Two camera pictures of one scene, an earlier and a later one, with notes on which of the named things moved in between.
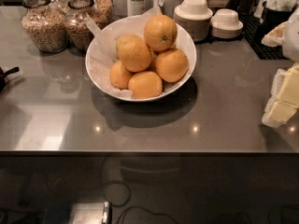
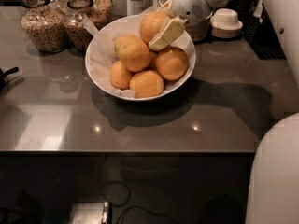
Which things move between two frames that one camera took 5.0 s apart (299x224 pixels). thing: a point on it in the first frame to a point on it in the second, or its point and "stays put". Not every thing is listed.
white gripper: (291, 40) to (188, 4)
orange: (172, 65) stays put
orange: (134, 52) stays put
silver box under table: (92, 213) stays put
